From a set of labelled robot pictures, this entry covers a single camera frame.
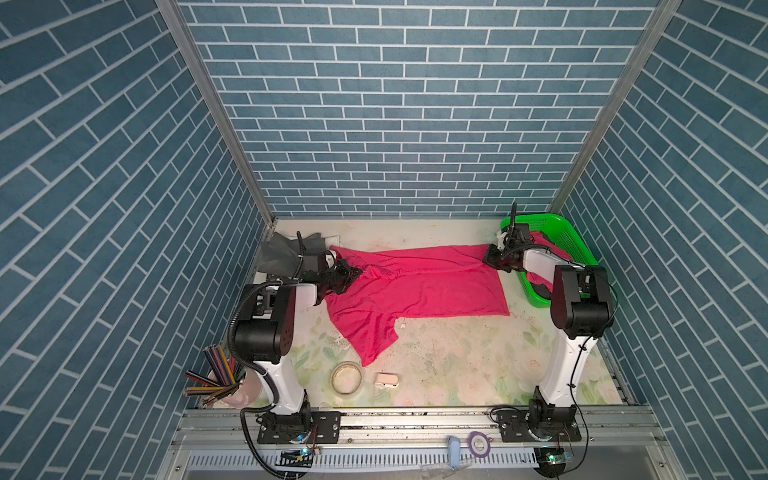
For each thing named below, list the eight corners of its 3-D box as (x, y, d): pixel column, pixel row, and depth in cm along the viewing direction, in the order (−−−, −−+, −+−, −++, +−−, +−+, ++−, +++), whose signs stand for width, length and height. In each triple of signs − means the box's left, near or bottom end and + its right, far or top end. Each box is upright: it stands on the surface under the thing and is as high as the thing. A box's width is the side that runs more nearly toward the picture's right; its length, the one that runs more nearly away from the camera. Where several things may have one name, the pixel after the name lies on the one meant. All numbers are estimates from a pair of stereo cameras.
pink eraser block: (375, 388, 82) (374, 385, 79) (375, 376, 84) (375, 372, 81) (398, 388, 82) (398, 385, 79) (398, 376, 84) (398, 372, 81)
